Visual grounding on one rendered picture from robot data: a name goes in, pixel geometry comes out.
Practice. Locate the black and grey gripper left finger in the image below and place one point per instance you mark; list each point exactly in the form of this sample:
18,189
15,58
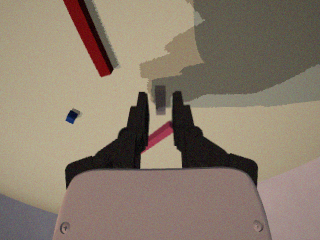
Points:
125,151

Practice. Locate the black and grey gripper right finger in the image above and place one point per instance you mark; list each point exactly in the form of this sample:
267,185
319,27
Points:
199,150

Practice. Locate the pink rod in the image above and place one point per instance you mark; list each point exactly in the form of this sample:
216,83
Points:
159,134

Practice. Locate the small blue block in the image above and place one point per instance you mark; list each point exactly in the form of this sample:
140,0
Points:
71,117

